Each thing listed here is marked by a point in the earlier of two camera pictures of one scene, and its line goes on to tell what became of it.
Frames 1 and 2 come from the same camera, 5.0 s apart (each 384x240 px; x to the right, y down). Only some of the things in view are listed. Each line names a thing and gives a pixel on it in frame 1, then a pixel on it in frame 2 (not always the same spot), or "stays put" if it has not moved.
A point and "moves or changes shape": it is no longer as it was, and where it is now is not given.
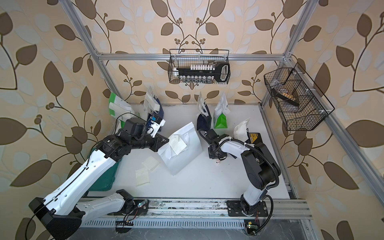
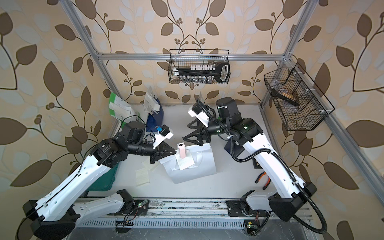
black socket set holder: (220, 72) stays put
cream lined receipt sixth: (142, 176) stays put
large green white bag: (122, 110) stays put
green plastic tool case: (106, 183) stays put
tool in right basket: (286, 96) stays put
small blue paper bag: (159, 115) stays put
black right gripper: (211, 155) → (203, 129)
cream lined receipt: (151, 104) stays put
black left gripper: (158, 142) → (158, 153)
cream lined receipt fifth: (150, 163) stays put
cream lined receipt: (177, 146) → (186, 162)
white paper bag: (175, 163) moves or changes shape
